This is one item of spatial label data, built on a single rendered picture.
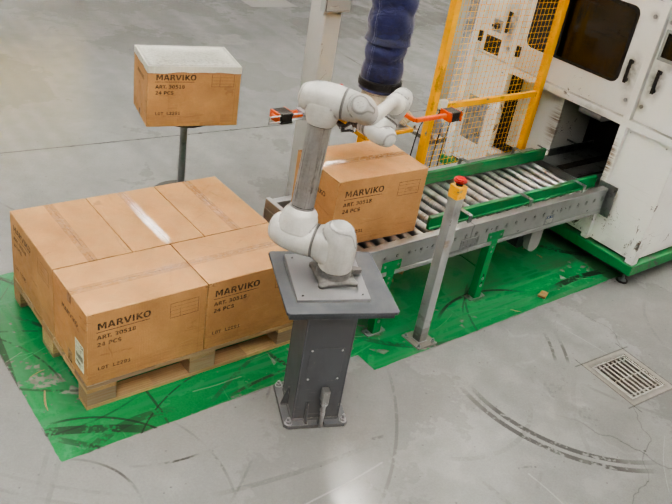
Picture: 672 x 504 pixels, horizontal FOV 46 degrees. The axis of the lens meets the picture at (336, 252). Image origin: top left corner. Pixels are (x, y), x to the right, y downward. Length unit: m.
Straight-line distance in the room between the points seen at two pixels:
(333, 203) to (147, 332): 1.13
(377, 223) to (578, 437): 1.52
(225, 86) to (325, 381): 2.25
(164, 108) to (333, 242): 2.13
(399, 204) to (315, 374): 1.14
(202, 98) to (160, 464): 2.49
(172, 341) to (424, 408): 1.32
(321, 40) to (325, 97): 1.87
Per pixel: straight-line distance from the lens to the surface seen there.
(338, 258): 3.36
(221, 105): 5.24
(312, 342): 3.57
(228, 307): 3.92
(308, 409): 3.84
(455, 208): 4.10
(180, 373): 4.05
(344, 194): 4.02
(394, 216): 4.34
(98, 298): 3.65
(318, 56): 5.07
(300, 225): 3.36
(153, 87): 5.08
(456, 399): 4.24
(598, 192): 5.58
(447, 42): 4.97
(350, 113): 3.17
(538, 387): 4.52
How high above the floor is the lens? 2.65
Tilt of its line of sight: 30 degrees down
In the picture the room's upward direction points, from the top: 10 degrees clockwise
